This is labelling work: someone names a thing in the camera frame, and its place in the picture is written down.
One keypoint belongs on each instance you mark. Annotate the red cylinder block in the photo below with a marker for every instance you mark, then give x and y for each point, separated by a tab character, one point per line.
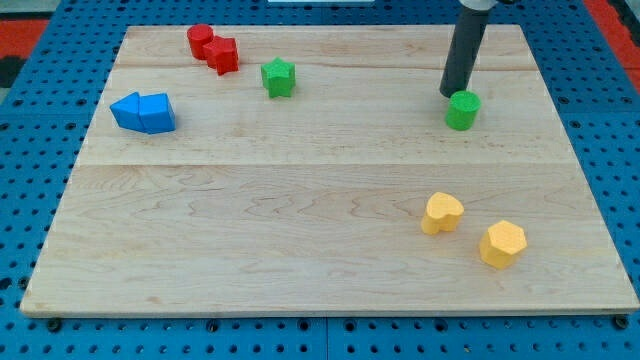
198	36

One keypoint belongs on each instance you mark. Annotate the blue triangle block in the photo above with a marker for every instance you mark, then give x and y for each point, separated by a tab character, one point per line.
126	112

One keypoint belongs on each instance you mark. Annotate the green cylinder block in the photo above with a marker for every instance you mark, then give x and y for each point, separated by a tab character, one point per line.
462	110

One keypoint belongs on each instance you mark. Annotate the yellow hexagon block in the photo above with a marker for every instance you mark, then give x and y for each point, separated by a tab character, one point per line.
502	244

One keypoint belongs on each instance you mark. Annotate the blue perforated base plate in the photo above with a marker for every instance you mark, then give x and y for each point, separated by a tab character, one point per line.
45	115

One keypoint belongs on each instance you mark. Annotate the wooden board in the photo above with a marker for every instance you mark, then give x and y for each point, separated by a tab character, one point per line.
311	205

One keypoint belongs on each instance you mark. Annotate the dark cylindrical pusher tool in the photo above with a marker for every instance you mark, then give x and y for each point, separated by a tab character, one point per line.
465	43

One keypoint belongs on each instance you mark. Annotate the green star block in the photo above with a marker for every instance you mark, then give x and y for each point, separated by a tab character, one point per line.
278	77

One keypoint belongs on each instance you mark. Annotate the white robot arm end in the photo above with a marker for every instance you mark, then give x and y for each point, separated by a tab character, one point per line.
479	5

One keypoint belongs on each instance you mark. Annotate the yellow heart block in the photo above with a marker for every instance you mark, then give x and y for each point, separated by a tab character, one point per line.
443	212

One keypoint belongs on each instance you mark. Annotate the red star block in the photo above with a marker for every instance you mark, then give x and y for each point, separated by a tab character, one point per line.
221	54

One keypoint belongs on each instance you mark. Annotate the blue cube block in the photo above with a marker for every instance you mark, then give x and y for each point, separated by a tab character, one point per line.
156	113

